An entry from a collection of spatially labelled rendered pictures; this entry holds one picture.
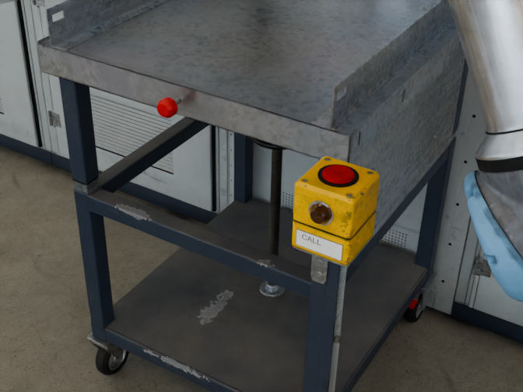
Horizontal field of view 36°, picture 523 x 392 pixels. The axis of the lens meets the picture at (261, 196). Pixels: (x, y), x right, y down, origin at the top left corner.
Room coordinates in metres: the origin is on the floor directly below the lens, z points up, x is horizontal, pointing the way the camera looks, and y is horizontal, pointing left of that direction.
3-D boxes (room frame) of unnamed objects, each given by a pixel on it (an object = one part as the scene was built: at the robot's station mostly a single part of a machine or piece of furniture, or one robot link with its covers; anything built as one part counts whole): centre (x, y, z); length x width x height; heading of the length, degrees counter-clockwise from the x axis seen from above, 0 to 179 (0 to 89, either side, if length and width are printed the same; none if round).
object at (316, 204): (0.78, -0.07, 0.87); 0.03 x 0.01 x 0.03; 60
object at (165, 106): (1.16, 0.15, 0.82); 0.04 x 0.03 x 0.03; 150
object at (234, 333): (1.47, -0.03, 0.46); 0.64 x 0.58 x 0.66; 150
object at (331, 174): (0.82, -0.09, 0.90); 0.04 x 0.04 x 0.02
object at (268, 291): (1.47, -0.03, 0.18); 0.06 x 0.06 x 0.02
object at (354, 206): (0.82, -0.09, 0.85); 0.08 x 0.08 x 0.10; 60
